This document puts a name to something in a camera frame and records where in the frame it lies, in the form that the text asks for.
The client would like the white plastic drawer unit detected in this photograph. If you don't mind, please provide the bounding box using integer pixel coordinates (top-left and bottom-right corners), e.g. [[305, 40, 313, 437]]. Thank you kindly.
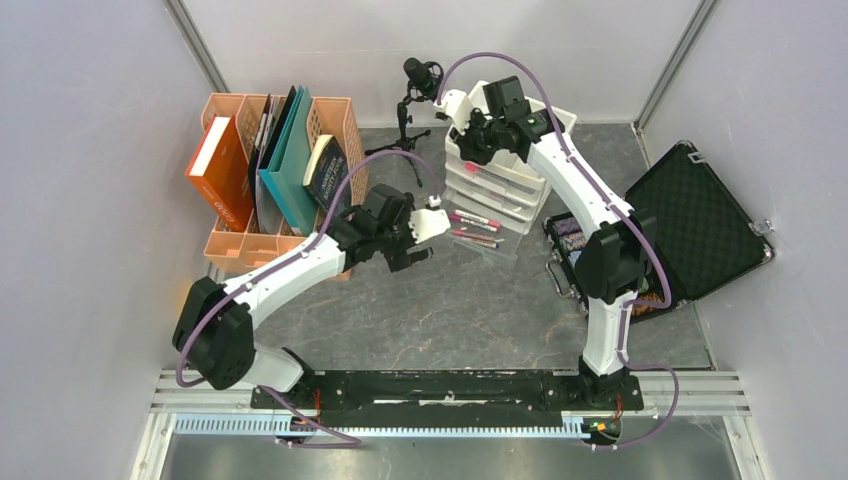
[[440, 80, 578, 268]]

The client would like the pink thin pen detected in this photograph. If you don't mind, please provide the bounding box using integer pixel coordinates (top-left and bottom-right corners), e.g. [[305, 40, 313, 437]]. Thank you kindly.
[[450, 229, 505, 243]]

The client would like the magenta marker pen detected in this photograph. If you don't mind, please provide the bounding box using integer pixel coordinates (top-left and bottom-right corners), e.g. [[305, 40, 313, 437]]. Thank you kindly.
[[448, 213, 500, 233]]

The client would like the clear barrel pen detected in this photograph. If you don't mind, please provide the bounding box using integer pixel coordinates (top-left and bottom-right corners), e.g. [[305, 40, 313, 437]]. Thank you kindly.
[[469, 238, 499, 250]]

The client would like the dark blue hardcover book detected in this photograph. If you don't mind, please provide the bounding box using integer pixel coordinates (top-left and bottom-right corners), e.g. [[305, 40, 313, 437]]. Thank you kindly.
[[302, 134, 349, 212]]

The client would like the peach plastic file organizer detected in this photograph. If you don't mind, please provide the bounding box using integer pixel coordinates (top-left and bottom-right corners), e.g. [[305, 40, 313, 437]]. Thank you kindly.
[[201, 87, 368, 274]]

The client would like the orange book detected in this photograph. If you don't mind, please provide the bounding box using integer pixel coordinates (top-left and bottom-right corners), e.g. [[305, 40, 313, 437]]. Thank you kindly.
[[185, 116, 253, 232]]

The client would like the pink white marker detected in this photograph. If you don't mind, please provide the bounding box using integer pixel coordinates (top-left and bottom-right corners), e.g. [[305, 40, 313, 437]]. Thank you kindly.
[[453, 209, 501, 228]]

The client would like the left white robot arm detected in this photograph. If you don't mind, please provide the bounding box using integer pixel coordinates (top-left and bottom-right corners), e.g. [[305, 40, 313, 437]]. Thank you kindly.
[[172, 184, 450, 408]]

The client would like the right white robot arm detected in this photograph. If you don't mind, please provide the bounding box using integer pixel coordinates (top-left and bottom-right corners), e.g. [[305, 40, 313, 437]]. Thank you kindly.
[[437, 76, 663, 408]]

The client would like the black microphone on tripod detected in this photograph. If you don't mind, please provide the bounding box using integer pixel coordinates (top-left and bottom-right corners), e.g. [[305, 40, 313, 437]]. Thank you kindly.
[[365, 57, 444, 156]]

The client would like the green file folder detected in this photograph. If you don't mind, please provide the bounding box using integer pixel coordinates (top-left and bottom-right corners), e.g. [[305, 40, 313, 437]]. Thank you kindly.
[[261, 86, 317, 236]]

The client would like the black open carrying case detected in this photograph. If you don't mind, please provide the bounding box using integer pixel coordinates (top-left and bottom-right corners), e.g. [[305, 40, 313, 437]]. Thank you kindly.
[[543, 140, 775, 325]]

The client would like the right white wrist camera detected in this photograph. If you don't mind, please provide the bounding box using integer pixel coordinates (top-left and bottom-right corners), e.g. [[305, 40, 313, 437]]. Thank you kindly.
[[434, 89, 475, 134]]

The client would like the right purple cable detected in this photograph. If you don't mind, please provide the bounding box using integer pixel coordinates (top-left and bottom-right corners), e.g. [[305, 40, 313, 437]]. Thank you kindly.
[[433, 52, 680, 452]]

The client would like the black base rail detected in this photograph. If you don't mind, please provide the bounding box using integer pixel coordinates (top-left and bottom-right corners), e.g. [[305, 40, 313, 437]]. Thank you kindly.
[[284, 369, 644, 428]]

